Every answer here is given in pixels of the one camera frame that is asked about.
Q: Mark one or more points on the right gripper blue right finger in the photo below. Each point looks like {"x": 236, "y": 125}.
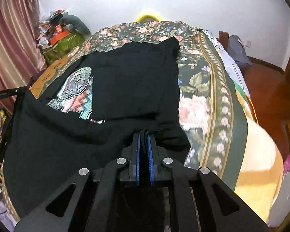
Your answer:
{"x": 156, "y": 154}

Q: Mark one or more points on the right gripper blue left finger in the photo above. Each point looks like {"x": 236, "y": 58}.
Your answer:
{"x": 130, "y": 172}

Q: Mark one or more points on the black elephant print t-shirt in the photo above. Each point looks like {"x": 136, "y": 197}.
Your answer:
{"x": 90, "y": 113}

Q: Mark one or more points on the wooden lap desk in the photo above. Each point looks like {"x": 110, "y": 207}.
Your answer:
{"x": 46, "y": 76}

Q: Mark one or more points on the pink striped curtain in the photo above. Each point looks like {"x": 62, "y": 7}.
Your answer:
{"x": 20, "y": 58}

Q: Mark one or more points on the green leaf pattern storage bag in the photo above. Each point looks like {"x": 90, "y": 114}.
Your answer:
{"x": 62, "y": 47}

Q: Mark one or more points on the floral green bed quilt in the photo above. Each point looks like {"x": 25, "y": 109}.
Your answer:
{"x": 209, "y": 111}

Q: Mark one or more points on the orange box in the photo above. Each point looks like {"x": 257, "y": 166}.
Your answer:
{"x": 59, "y": 36}

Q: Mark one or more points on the orange yellow blanket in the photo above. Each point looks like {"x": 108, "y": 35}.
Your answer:
{"x": 261, "y": 172}

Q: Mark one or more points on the grey purple backpack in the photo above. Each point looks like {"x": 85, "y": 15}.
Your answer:
{"x": 237, "y": 51}

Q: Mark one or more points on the white wall socket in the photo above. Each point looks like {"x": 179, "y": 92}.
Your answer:
{"x": 248, "y": 44}

